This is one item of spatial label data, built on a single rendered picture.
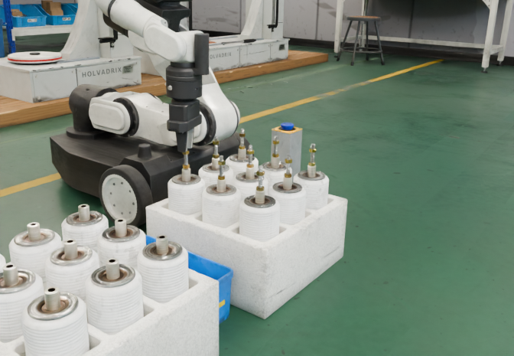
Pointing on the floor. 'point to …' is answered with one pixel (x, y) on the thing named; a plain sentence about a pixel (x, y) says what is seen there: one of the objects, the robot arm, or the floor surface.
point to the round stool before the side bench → (357, 37)
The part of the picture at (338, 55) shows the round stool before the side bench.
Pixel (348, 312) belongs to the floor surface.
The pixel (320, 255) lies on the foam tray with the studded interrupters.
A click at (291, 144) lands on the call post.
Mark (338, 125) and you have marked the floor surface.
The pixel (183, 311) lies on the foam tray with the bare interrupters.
